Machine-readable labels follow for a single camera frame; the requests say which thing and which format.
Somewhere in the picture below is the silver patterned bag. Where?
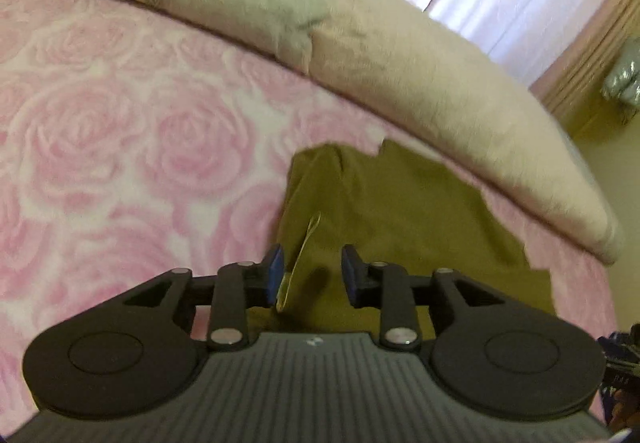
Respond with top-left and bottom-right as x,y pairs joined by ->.
601,37 -> 640,111

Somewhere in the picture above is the beige and grey duvet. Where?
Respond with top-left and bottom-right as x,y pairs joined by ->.
134,0 -> 625,263

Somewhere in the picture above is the pink rose floral blanket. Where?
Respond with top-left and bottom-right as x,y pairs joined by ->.
0,0 -> 620,439

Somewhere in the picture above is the olive green shirt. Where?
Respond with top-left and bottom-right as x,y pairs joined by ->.
248,141 -> 554,335

